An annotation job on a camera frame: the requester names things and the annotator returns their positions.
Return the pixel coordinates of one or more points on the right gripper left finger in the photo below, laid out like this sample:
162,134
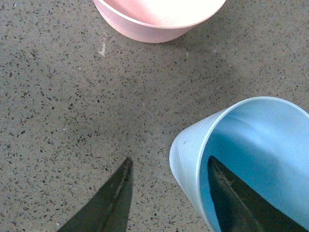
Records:
108,209

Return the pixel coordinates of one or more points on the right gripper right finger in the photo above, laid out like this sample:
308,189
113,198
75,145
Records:
241,209

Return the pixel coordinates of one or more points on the pink bowl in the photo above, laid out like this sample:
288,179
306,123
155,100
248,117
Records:
156,21

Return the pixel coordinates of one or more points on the blue cup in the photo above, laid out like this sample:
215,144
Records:
263,140

